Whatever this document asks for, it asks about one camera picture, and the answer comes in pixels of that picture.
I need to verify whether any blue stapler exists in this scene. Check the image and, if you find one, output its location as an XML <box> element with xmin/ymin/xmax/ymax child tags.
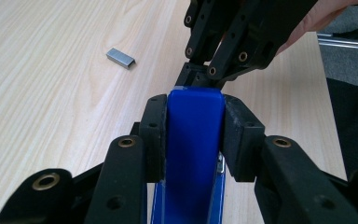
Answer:
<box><xmin>150</xmin><ymin>86</ymin><xmax>227</xmax><ymax>224</ymax></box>

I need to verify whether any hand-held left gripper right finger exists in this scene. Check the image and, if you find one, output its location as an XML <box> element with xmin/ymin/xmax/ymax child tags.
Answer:
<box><xmin>220</xmin><ymin>93</ymin><xmax>358</xmax><ymax>224</ymax></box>

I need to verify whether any aluminium floor rail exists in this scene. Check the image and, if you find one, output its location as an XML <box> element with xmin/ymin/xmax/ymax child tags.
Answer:
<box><xmin>316</xmin><ymin>32</ymin><xmax>358</xmax><ymax>51</ymax></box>

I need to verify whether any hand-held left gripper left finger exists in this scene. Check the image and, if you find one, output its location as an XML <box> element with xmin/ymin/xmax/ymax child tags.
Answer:
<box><xmin>85</xmin><ymin>93</ymin><xmax>169</xmax><ymax>224</ymax></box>

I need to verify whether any strip of metal staples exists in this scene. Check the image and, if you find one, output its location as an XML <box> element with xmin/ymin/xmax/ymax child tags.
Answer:
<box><xmin>105</xmin><ymin>47</ymin><xmax>137</xmax><ymax>70</ymax></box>

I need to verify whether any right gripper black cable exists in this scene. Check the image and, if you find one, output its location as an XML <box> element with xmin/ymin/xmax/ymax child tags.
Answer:
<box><xmin>332</xmin><ymin>21</ymin><xmax>358</xmax><ymax>41</ymax></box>

